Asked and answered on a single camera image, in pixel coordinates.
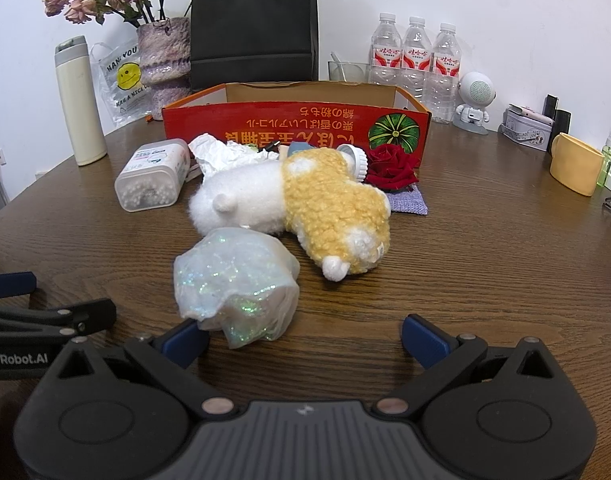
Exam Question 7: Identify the iridescent plastic bag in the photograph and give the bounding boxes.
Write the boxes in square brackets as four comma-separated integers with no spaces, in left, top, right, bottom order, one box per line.
[174,226,301,349]

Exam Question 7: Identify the purple cloth pouch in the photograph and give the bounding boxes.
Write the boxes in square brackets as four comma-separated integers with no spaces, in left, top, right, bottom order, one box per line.
[385,186,429,217]

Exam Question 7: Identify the white thermos bottle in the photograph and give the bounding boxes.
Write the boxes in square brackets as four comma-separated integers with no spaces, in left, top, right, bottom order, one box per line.
[54,36,109,167]

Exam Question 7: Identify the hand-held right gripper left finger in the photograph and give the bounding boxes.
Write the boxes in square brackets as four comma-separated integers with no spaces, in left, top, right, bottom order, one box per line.
[55,317,236,421]

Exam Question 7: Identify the metal spoon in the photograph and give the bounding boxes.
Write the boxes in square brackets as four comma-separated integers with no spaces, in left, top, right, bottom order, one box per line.
[330,51,349,82]

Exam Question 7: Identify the brown wooden desktop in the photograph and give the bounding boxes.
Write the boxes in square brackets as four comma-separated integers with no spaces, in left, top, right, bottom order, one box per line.
[0,105,611,461]

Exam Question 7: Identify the white robot figurine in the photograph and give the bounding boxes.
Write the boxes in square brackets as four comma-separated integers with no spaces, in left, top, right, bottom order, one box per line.
[453,71,497,136]

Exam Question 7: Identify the grey printed tin box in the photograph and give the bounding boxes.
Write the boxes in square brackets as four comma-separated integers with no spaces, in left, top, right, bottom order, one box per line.
[499,110,553,152]

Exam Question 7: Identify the yellow mug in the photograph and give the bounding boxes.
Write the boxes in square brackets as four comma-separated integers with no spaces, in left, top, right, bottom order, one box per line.
[549,132,606,197]

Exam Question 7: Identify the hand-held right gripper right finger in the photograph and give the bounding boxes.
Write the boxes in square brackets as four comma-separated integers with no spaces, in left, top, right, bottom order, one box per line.
[373,314,553,418]

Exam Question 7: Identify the red artificial rose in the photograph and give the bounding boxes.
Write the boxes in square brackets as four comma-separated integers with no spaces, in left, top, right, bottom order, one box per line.
[363,142,421,192]

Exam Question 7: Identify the white and yellow plush toy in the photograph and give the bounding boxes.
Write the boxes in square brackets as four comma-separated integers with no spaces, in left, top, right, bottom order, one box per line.
[188,147,392,282]

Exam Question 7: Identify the clear glass cup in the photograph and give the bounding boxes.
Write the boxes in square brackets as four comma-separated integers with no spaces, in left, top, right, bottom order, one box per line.
[327,61,371,84]

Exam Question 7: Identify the clear smiley plastic bag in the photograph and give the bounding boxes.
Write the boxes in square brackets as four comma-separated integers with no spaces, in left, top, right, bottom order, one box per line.
[89,40,153,128]

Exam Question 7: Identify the black plastic stand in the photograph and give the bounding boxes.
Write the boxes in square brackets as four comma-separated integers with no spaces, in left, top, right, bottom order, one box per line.
[544,94,572,135]

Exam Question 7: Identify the clear water bottle red label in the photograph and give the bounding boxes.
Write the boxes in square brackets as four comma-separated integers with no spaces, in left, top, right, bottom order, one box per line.
[400,16,433,106]
[369,12,403,87]
[430,22,461,123]

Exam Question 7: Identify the black paper bag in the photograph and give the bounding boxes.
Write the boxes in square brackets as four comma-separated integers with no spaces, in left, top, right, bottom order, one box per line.
[190,0,319,93]

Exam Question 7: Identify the pink fuzzy vase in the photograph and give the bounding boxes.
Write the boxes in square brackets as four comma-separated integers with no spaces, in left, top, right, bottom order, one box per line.
[136,16,192,121]

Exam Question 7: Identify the pink white small case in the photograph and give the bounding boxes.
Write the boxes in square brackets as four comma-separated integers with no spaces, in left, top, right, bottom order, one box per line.
[507,104,555,127]

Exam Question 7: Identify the red cardboard box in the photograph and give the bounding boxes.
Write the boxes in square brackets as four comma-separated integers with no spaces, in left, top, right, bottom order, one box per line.
[161,80,433,168]

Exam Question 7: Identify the white tissue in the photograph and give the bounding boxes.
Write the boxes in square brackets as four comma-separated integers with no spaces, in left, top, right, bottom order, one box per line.
[188,132,268,177]

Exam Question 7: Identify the green spray bottle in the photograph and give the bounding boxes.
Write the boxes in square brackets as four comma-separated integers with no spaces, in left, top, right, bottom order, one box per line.
[598,130,611,187]

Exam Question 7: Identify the white jar with ribbed cap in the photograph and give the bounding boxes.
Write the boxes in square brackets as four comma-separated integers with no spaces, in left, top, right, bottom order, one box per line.
[338,144,369,182]

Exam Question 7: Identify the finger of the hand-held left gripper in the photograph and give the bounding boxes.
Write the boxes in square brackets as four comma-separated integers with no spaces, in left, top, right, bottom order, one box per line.
[0,298,117,337]
[0,272,37,311]

